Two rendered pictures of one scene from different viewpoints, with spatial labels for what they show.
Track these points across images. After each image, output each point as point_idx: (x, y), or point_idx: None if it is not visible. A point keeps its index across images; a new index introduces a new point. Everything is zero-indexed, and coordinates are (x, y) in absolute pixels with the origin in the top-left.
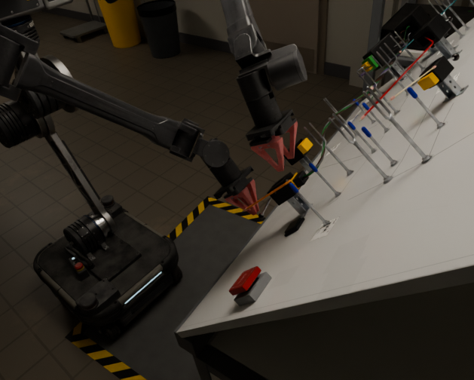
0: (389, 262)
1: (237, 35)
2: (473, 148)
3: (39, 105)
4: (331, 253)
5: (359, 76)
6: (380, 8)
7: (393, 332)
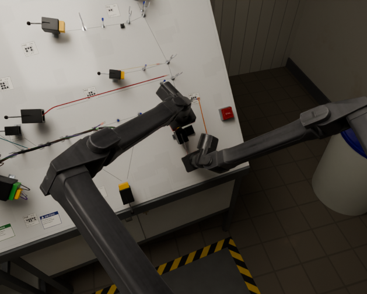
0: (213, 47)
1: (174, 105)
2: (170, 42)
3: None
4: (208, 78)
5: (27, 199)
6: None
7: None
